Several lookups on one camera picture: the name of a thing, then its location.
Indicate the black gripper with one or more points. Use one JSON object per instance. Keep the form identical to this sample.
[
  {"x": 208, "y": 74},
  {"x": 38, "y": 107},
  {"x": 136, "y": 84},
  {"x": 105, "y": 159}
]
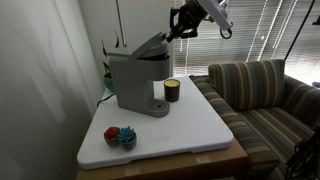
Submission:
[{"x": 193, "y": 10}]

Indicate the white plastic table board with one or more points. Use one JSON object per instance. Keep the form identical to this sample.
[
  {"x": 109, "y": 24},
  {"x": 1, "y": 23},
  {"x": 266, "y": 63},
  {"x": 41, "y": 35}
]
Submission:
[{"x": 186, "y": 126}]

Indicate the black mounted device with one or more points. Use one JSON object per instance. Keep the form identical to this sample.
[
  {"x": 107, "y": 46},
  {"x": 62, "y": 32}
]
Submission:
[{"x": 316, "y": 20}]

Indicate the striped sofa cushion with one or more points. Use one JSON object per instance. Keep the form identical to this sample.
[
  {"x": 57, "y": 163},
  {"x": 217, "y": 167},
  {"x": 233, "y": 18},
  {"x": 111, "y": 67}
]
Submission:
[{"x": 246, "y": 83}]

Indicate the striped fabric sofa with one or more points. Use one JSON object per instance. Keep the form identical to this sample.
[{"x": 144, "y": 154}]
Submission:
[{"x": 273, "y": 126}]

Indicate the brown wooden table base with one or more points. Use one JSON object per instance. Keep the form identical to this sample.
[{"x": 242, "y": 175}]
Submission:
[{"x": 200, "y": 165}]

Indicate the black tripod frame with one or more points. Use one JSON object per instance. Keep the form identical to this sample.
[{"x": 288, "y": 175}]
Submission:
[{"x": 306, "y": 156}]

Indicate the black slanted stand pole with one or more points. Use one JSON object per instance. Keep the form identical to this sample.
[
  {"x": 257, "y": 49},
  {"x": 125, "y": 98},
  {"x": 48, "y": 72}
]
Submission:
[{"x": 300, "y": 30}]

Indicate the dark candle jar yellow wax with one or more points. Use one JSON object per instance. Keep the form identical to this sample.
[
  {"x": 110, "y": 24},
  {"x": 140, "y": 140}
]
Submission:
[{"x": 172, "y": 91}]

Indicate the gray coffee maker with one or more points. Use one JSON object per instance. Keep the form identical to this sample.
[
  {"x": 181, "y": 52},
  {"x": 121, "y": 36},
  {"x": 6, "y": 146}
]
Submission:
[{"x": 133, "y": 86}]

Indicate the blue succulent in small pot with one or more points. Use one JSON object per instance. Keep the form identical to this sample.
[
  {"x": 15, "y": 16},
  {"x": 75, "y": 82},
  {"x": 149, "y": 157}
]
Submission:
[{"x": 127, "y": 136}]

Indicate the thin metal lamp pole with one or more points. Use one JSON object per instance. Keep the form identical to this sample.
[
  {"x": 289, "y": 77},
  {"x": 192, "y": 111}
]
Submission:
[{"x": 120, "y": 23}]

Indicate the white window blinds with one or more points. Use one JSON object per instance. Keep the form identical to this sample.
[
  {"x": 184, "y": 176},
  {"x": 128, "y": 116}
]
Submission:
[{"x": 260, "y": 33}]

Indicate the red succulent in small pot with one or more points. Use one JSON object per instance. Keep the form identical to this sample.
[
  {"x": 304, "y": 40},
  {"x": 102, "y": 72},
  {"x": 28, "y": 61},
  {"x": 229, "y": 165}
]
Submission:
[{"x": 111, "y": 133}]

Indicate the snake plant in teal pot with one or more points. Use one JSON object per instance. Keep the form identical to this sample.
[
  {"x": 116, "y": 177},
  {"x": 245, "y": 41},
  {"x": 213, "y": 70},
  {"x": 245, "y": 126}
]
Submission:
[{"x": 108, "y": 83}]

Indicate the gray coffee maker lid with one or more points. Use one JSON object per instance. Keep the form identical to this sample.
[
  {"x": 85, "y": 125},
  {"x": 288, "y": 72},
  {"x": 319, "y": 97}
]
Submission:
[{"x": 148, "y": 45}]

